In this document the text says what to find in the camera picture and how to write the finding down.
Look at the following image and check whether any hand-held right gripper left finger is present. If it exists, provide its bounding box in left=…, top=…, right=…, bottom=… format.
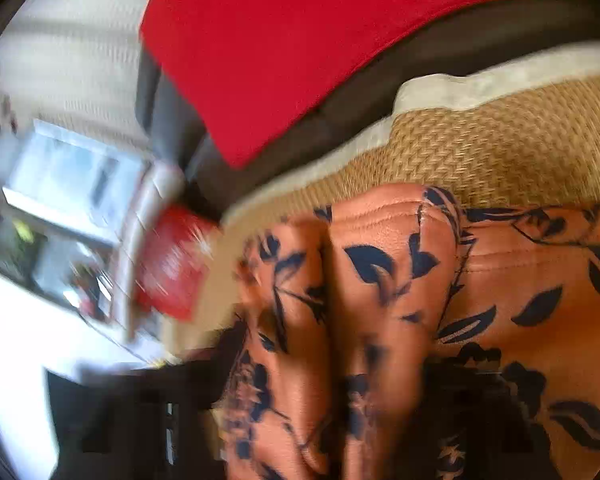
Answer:
left=45, top=320, right=246, bottom=480

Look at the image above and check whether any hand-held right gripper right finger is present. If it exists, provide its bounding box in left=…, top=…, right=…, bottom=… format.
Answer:
left=420, top=355, right=551, bottom=480

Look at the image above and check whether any orange floral dress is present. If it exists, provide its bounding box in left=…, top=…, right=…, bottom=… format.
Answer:
left=219, top=183, right=600, bottom=480

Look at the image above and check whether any red printed cushion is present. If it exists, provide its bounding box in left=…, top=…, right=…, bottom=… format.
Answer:
left=131, top=205, right=217, bottom=322

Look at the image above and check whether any white maroon folded quilt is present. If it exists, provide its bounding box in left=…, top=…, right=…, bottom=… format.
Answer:
left=109, top=161, right=187, bottom=343

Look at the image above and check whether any woven straw mat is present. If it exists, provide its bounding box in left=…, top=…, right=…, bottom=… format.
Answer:
left=160, top=55, right=600, bottom=358

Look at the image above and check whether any brown leather sofa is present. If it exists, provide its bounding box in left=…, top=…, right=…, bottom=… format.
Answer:
left=135, top=0, right=600, bottom=222

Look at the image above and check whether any beige dotted curtain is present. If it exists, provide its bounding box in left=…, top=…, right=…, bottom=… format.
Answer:
left=0, top=0, right=181, bottom=153

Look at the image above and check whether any red blanket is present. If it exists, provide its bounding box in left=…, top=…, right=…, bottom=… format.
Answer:
left=138, top=0, right=579, bottom=171

